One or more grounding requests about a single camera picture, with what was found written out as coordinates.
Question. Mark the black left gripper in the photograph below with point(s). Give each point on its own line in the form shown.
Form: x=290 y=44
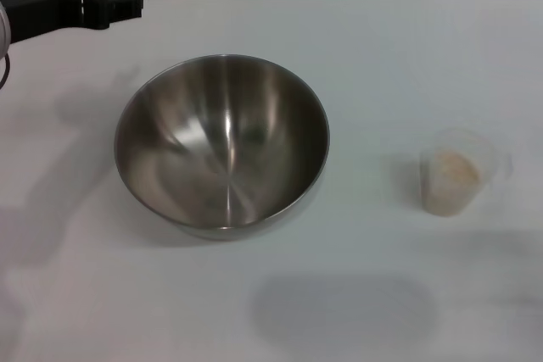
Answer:
x=38 y=10

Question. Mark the stainless steel mixing bowl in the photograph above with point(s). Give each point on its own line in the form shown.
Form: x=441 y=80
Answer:
x=220 y=146

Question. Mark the white rice grains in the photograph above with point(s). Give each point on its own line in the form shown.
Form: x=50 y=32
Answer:
x=451 y=184

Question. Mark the clear plastic measuring cup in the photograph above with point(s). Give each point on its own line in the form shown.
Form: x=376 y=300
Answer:
x=492 y=154

